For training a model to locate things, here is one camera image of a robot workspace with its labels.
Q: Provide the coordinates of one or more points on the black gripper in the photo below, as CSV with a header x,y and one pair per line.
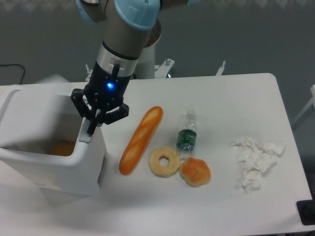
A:
x,y
104,91

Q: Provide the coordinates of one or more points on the white push-lid trash can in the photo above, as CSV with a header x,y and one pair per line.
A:
x,y
33,119

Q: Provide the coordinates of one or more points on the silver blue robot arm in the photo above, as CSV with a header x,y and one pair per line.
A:
x,y
129,24

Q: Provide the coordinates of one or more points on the orange item inside trash can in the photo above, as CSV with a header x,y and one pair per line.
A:
x,y
63,149

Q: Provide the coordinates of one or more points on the orange baguette bread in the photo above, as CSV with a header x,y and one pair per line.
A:
x,y
140,140

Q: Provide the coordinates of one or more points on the green label plastic bottle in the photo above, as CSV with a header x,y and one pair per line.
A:
x,y
186,137

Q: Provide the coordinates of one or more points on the golden knotted bread roll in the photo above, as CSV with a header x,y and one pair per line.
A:
x,y
195,172

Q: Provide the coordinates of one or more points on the crumpled white tissue paper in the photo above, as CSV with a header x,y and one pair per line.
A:
x,y
255,160

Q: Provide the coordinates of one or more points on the white furniture at right edge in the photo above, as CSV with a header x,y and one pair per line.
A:
x,y
305,112

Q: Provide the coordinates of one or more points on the black device at table edge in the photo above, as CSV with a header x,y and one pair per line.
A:
x,y
306,210

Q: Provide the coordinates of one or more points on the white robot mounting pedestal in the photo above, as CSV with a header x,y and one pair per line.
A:
x,y
144,67

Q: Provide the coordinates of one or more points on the pale ring donut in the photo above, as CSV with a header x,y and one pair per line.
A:
x,y
164,162

